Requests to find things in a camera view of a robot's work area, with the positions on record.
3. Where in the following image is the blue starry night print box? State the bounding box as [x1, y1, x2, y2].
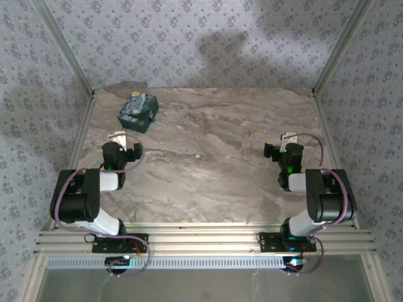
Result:
[116, 91, 160, 135]

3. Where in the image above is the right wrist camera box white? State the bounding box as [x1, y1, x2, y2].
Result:
[280, 131, 299, 147]

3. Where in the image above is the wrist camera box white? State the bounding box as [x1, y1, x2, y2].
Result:
[108, 131, 128, 151]
[280, 131, 299, 147]

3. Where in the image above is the aluminium corner post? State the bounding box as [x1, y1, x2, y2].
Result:
[31, 0, 96, 98]
[310, 0, 375, 97]

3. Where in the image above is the aluminium frame leg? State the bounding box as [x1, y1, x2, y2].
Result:
[20, 254, 48, 302]
[361, 253, 385, 302]

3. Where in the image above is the aluminium table side rail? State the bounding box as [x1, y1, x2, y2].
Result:
[37, 94, 97, 233]
[313, 94, 360, 228]

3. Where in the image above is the aluminium rail beam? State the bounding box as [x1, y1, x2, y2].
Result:
[33, 228, 377, 254]

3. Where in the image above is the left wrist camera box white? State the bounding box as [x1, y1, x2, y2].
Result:
[108, 131, 128, 151]

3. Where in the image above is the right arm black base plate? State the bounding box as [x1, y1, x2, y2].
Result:
[258, 232, 317, 252]

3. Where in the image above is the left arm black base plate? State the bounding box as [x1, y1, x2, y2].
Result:
[92, 233, 149, 254]

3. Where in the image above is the grey slotted cable duct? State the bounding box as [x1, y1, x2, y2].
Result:
[47, 255, 295, 270]

